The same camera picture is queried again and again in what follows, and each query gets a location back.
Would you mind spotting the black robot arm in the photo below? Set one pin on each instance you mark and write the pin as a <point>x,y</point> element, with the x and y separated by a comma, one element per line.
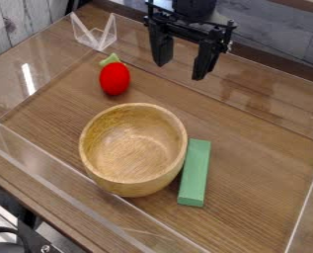
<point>176,32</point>

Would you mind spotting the black metal stand with cable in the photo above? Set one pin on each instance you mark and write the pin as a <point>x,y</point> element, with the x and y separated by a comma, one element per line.
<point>28,242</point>

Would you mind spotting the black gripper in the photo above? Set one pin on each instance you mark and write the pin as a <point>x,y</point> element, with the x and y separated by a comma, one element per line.
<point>198,17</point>

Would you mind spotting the green rectangular block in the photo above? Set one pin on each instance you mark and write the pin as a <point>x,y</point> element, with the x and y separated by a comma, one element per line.
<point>194,173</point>

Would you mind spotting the red felt fruit green leaf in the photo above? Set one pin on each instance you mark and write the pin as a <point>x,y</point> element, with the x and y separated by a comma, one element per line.
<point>113,75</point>

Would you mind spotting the wooden bowl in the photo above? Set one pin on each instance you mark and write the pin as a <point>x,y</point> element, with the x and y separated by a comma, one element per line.
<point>131,148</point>

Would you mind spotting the clear acrylic corner bracket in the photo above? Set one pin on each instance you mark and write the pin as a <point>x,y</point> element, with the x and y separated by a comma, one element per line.
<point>97,39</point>

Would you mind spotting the clear acrylic tray walls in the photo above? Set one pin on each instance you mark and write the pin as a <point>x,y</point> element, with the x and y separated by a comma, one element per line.
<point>250,109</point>

